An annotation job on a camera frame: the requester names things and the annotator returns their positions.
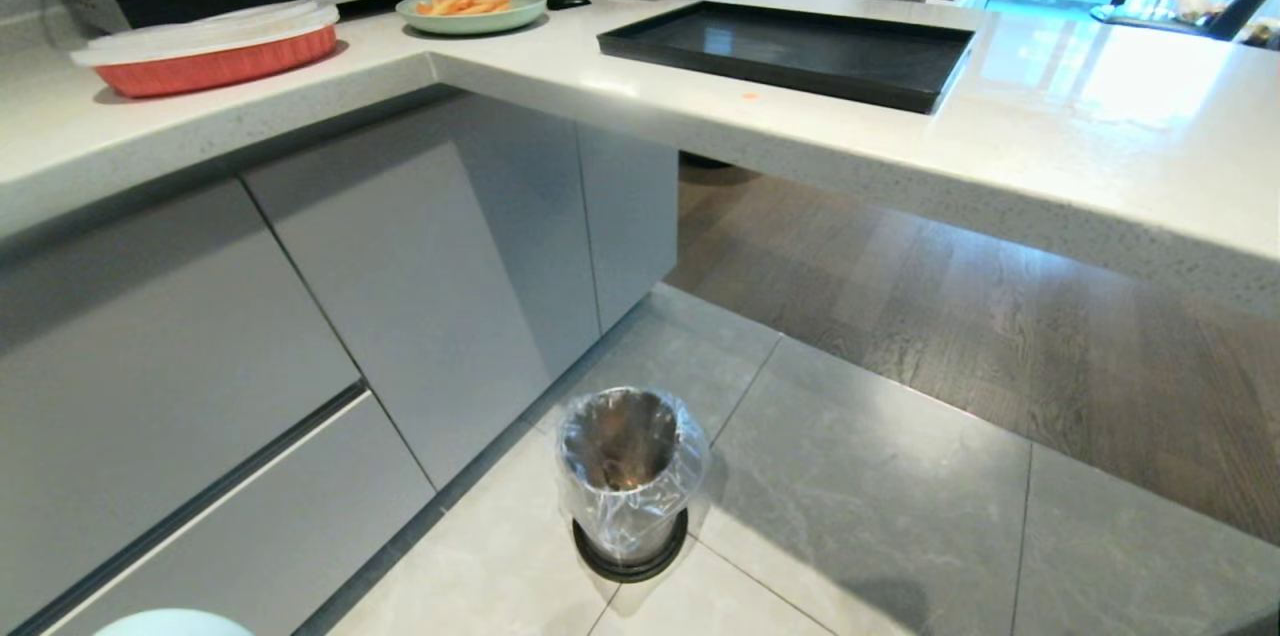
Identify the red baking dish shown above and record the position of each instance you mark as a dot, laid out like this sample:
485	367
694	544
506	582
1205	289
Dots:
215	68

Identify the black rectangular tray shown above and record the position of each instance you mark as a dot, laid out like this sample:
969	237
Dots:
790	51

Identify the grey cabinet door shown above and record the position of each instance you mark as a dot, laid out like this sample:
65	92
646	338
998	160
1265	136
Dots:
420	296
630	216
530	226

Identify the dark chair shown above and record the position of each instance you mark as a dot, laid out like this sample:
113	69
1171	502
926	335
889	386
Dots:
1240	6

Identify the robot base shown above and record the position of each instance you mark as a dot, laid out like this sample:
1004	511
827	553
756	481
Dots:
172	623

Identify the metal trash bin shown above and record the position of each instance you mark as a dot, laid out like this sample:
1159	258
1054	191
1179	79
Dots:
625	476

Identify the trash bin with plastic liner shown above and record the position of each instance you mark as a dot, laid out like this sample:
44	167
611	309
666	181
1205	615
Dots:
640	516

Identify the green plate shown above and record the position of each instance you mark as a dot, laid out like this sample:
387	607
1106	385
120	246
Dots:
480	20

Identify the grey drawer front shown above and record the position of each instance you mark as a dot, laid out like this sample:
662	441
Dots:
150	386
270	526

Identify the orange food scraps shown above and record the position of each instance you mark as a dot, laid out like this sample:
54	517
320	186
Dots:
462	4

